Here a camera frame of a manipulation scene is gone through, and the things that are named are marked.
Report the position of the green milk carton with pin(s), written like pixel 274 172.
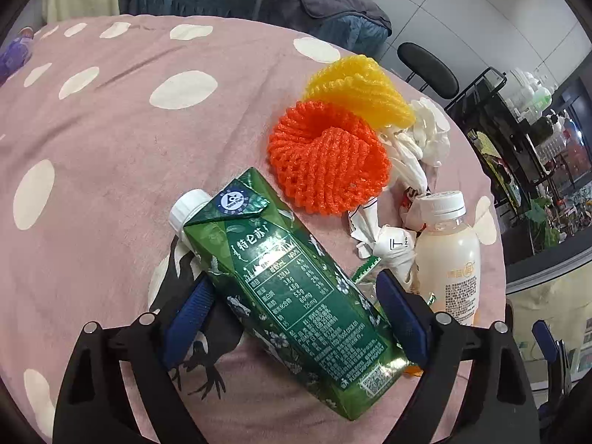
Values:
pixel 286 296

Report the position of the row of plastic bottles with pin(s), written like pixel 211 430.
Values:
pixel 536 97

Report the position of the green edged clear wrapper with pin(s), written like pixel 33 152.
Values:
pixel 365 270

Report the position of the orange foam fruit net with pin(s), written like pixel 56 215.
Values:
pixel 323 157

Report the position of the yellow foam fruit net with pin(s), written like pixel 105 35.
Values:
pixel 360 88

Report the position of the white plastic bag red print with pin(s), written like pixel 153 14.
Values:
pixel 393 249

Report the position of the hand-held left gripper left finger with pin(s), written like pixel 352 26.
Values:
pixel 187 319

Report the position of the massage bed blue cover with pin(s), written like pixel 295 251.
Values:
pixel 185 0

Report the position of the green potted plant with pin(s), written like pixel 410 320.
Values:
pixel 541 217

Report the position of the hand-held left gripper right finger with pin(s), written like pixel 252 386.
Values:
pixel 402 314

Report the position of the dark grey blanket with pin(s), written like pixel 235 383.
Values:
pixel 337 4

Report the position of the pink polka-dot blanket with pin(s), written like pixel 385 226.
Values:
pixel 115 148

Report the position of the black metal rack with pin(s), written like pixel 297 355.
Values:
pixel 508 125

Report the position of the small orange scrap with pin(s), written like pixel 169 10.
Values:
pixel 411 370

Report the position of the purple printed cloth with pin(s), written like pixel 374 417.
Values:
pixel 16 53

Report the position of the white plastic drink bottle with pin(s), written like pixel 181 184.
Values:
pixel 451 259

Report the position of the crumpled white tissue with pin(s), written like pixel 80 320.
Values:
pixel 430 129

